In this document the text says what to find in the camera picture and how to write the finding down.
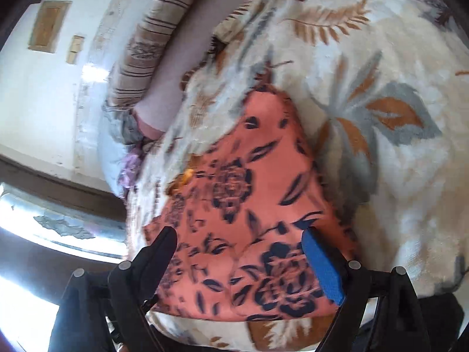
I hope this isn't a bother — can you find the cream leaf-print blanket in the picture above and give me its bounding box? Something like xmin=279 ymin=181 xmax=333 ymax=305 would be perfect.
xmin=125 ymin=0 xmax=469 ymax=352

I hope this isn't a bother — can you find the wooden window frame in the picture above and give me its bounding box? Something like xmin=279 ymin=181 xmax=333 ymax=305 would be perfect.
xmin=0 ymin=154 xmax=127 ymax=214

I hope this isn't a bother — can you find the light blue grey cloth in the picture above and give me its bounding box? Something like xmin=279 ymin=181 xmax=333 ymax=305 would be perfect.
xmin=100 ymin=102 xmax=144 ymax=193

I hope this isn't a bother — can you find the long striped floral pillow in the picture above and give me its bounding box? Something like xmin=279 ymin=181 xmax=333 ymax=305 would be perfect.
xmin=106 ymin=0 xmax=220 ymax=108

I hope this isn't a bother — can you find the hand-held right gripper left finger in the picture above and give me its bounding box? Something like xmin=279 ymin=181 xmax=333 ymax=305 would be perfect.
xmin=47 ymin=226 xmax=179 ymax=352

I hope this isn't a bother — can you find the pink quilted bolster cushion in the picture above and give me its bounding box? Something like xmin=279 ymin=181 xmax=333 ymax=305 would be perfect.
xmin=134 ymin=0 xmax=265 ymax=137

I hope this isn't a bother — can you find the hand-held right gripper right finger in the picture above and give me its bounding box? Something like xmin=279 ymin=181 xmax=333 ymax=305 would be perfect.
xmin=301 ymin=227 xmax=423 ymax=352

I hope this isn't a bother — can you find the beige wall panel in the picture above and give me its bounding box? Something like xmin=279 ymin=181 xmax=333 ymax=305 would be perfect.
xmin=28 ymin=0 xmax=73 ymax=53

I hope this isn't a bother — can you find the purple printed cloth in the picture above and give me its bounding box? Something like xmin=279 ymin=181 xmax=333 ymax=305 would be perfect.
xmin=117 ymin=152 xmax=144 ymax=192

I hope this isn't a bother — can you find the beige wall switch plate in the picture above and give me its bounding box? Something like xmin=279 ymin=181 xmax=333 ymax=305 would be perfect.
xmin=66 ymin=35 xmax=86 ymax=64

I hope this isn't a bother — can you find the orange floral shirt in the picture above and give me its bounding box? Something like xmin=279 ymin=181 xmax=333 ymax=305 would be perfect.
xmin=143 ymin=84 xmax=358 ymax=322

